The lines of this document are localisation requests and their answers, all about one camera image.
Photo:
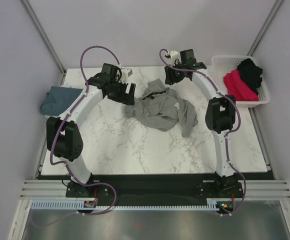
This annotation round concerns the aluminium frame rail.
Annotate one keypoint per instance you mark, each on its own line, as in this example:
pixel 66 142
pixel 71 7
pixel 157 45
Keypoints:
pixel 256 190

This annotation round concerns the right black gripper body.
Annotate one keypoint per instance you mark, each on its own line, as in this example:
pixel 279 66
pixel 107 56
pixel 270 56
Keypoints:
pixel 174 75

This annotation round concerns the red t shirt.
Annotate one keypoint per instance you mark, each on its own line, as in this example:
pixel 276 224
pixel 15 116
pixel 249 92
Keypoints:
pixel 236 87

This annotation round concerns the right corner aluminium post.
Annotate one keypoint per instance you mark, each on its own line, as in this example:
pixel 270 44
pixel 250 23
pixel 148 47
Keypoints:
pixel 265 26

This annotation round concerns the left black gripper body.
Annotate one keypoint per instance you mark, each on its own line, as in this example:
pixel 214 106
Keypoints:
pixel 118 91

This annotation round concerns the folded blue t shirt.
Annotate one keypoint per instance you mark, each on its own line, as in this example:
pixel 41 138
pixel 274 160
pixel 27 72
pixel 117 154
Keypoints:
pixel 58 100

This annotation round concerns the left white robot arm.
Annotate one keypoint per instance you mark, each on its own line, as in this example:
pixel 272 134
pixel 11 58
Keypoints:
pixel 63 137

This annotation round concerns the left corner aluminium post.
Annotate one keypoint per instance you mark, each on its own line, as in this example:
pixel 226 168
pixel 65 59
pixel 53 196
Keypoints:
pixel 42 34

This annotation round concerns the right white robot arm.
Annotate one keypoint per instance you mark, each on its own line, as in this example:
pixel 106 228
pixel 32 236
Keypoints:
pixel 222 117

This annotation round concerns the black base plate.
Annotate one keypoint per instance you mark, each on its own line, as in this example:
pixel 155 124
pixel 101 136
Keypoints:
pixel 180 188

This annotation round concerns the black t shirt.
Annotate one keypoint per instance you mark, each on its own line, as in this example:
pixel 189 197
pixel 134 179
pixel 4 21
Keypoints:
pixel 250 74

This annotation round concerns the corner aluminium post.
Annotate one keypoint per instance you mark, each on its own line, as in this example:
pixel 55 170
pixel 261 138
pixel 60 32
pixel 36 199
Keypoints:
pixel 265 26
pixel 42 34

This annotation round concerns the white plastic basket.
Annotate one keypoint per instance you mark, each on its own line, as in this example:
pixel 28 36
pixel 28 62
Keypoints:
pixel 223 64

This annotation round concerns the white slotted cable duct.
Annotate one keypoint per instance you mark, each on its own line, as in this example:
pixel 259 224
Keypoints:
pixel 84 205

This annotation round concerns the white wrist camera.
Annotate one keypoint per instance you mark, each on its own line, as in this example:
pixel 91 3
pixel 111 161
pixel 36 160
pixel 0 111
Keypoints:
pixel 174 57
pixel 125 74

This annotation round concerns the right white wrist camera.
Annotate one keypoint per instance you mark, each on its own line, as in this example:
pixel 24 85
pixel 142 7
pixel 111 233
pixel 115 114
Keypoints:
pixel 174 57

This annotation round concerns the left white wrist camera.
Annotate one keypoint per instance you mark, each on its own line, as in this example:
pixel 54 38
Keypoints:
pixel 125 74

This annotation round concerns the grey t shirt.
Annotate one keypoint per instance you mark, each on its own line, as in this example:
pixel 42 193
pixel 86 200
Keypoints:
pixel 161 108

